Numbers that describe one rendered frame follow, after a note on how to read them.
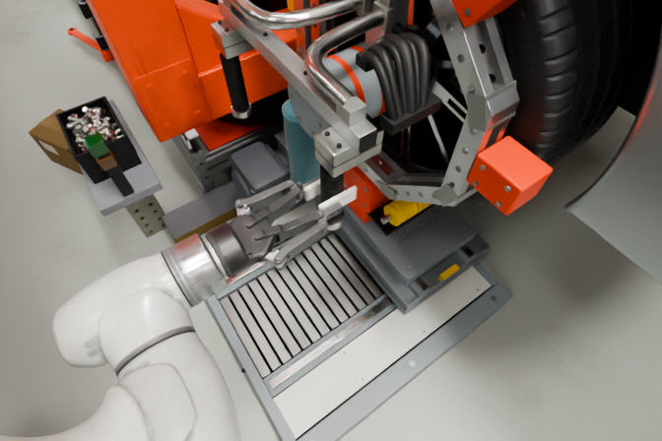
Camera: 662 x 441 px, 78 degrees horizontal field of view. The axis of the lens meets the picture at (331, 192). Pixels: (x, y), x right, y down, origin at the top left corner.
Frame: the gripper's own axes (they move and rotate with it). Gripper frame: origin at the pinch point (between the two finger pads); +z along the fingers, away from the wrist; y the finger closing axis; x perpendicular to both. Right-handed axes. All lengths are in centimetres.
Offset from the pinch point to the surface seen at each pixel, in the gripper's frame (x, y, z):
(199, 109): -25, -59, -3
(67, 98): -83, -173, -39
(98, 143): -17, -53, -29
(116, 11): 7, -60, -13
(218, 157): -57, -70, 0
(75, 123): -27, -77, -33
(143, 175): -38, -59, -24
